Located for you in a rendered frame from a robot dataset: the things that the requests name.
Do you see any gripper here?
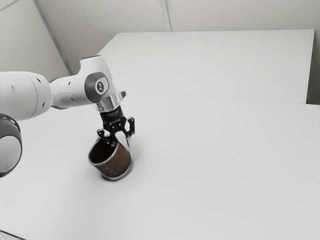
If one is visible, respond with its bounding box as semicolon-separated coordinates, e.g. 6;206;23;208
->
96;105;136;147

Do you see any brown metal mug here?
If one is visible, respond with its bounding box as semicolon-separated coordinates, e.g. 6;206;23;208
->
88;138;133;181

